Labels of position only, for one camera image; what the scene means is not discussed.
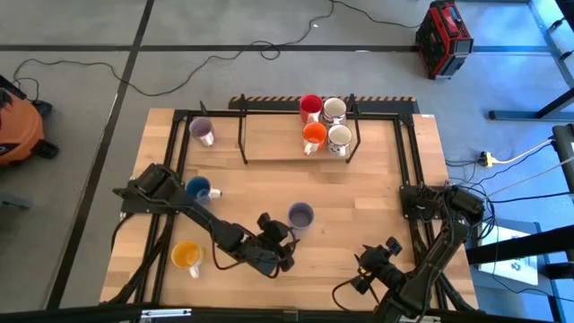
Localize white mug blue stripes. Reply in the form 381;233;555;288
321;97;348;127

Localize grey metal floor frame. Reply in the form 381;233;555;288
487;0;574;122

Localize black aluminium table frame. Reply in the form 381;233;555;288
100;107;479;315

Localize white cable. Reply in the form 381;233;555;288
492;138;557;165
486;156;574;198

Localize black power cable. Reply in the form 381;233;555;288
490;214;574;302
474;190;574;204

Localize blue mug white handle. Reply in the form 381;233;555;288
185;175;223;205

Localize wooden shelf black metal frame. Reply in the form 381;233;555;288
237;92;362;165

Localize greyish purple mug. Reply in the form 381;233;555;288
286;201;316;231

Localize yellow mug white handle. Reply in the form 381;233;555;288
170;240;205;280

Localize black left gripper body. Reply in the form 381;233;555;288
241;212;298;279

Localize white mug dark floral pattern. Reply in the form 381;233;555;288
326;124;353;158

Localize black metal stand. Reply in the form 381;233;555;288
465;123;574;280

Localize black aluminium crossbar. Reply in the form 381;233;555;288
0;304;574;323

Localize long black floor cable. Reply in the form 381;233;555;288
12;0;422;98

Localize red mug white handle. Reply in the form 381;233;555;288
299;93;325;125

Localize red and black toolbox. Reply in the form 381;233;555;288
414;0;475;81

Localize white cardboard box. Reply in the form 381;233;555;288
477;222;542;287

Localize silver metal bracket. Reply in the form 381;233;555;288
140;308;193;320

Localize orange mug white handle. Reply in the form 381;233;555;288
301;121;328;157

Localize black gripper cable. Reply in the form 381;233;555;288
209;241;273;280
331;275;374;313

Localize orange vacuum cleaner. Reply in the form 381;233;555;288
0;74;59;168

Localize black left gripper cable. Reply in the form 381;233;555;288
209;241;273;280

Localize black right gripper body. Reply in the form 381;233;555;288
352;237;404;295

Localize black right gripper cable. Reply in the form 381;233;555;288
331;275;374;313

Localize pale lilac mug white handle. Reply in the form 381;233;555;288
188;117;216;148

